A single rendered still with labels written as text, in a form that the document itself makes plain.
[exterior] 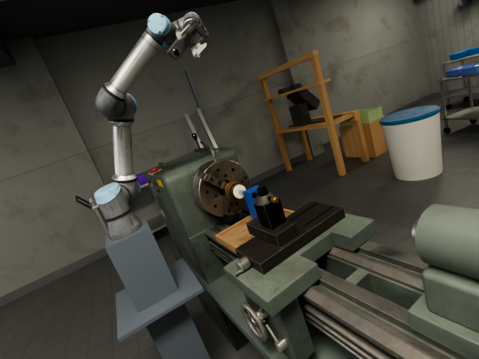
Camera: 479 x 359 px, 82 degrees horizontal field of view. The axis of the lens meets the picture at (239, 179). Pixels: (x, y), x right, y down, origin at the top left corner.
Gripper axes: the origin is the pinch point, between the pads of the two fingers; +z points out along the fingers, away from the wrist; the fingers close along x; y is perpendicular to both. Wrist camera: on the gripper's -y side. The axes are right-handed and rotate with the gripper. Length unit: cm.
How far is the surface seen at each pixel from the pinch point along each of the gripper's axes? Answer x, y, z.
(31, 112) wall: -34, -271, -263
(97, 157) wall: 61, -262, -247
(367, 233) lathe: 80, 12, 45
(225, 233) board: 73, -48, 13
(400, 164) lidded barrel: 277, 63, -129
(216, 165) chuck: 53, -35, -14
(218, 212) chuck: 69, -48, 1
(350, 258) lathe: 76, 3, 52
